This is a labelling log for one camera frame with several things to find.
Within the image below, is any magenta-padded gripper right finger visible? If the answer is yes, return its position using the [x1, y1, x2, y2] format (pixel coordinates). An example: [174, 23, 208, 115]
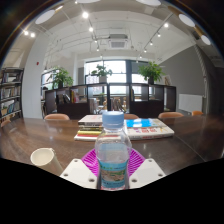
[128, 148, 167, 190]

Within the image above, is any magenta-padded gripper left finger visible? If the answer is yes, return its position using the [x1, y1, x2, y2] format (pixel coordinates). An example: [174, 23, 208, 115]
[59, 148, 100, 190]

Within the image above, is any clear water bottle blue cap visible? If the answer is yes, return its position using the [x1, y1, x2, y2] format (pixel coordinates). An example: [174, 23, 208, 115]
[94, 110, 133, 191]

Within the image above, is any cream cup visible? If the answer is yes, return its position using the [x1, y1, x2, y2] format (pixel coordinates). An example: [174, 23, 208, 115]
[30, 147, 64, 177]

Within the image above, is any stack of books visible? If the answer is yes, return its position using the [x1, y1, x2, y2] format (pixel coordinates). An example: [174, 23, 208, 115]
[73, 114, 104, 142]

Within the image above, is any group of orange chairs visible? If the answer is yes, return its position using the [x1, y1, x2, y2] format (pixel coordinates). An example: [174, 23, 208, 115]
[43, 110, 204, 122]

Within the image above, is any low dark shelf unit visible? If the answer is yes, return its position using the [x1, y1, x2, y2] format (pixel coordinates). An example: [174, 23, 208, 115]
[43, 82, 177, 120]

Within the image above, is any bushy green potted plant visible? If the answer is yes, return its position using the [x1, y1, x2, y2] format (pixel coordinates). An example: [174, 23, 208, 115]
[51, 66, 74, 89]

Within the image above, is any large green potted plant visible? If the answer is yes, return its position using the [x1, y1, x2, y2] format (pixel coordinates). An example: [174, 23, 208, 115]
[138, 61, 165, 85]

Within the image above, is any tall bookshelf with books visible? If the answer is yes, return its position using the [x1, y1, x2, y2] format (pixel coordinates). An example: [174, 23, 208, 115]
[0, 67, 25, 124]

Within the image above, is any small green potted plant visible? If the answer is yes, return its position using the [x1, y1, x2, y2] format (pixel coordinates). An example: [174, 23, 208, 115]
[90, 64, 113, 84]

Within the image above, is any ceiling air conditioner unit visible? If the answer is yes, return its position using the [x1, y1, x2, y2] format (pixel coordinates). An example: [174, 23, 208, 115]
[107, 33, 129, 50]

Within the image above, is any group of ceiling lights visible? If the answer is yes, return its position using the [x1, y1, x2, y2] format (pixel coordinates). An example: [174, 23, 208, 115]
[21, 0, 212, 61]

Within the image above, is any white wall panel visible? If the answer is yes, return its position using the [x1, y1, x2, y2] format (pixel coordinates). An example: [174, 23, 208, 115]
[178, 93, 204, 114]

